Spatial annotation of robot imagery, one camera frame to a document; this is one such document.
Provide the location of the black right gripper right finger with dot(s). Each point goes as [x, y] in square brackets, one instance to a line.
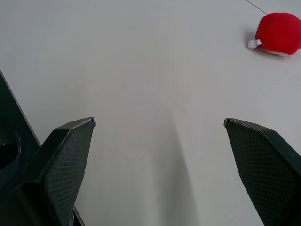
[263, 169]

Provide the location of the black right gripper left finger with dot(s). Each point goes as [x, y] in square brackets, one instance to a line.
[60, 169]

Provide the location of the red plush toy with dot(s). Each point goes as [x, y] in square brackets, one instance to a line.
[278, 33]

